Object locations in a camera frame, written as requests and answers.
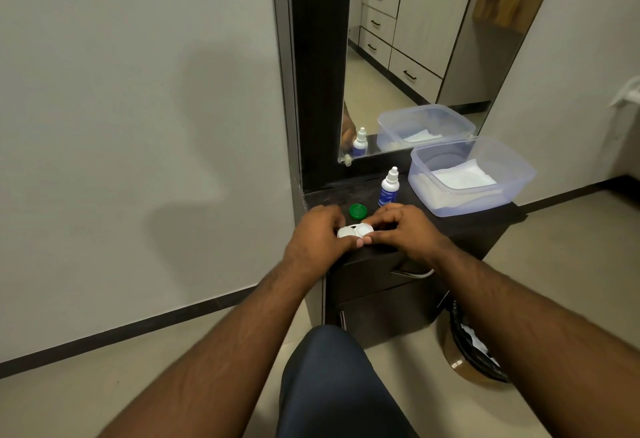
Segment small solution dropper bottle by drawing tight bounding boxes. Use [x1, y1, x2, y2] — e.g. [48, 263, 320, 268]
[377, 166, 401, 208]

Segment dark blue trousers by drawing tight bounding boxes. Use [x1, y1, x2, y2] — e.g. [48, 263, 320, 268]
[275, 325, 421, 438]

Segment white contact lens case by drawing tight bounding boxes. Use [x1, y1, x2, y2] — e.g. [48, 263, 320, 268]
[336, 223, 376, 241]

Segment clear plastic container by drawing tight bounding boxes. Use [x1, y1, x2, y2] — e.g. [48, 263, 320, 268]
[407, 135, 539, 219]

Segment person's left forearm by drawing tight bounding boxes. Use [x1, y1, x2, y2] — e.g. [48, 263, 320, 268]
[97, 257, 321, 438]

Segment person's right forearm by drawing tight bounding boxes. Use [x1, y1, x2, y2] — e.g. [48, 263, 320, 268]
[432, 242, 640, 438]

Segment dresser mirror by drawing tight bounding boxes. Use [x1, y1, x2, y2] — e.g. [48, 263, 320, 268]
[337, 0, 566, 163]

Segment black dresser cabinet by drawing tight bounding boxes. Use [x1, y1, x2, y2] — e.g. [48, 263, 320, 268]
[269, 0, 529, 349]

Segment white wall charger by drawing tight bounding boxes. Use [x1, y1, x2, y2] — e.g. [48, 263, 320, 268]
[609, 75, 640, 109]

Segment stack of white tissues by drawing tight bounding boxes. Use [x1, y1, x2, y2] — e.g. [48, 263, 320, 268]
[431, 158, 499, 191]

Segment trash bin with black liner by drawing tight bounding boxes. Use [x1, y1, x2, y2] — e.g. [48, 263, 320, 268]
[442, 300, 513, 386]

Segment person's left hand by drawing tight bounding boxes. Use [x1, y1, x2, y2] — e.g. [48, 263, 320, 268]
[282, 205, 373, 279]

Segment person's right hand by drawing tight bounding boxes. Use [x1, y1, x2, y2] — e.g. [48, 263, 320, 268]
[361, 202, 451, 266]

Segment crumpled white tissue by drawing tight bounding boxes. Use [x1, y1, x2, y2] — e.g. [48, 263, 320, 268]
[459, 322, 501, 369]

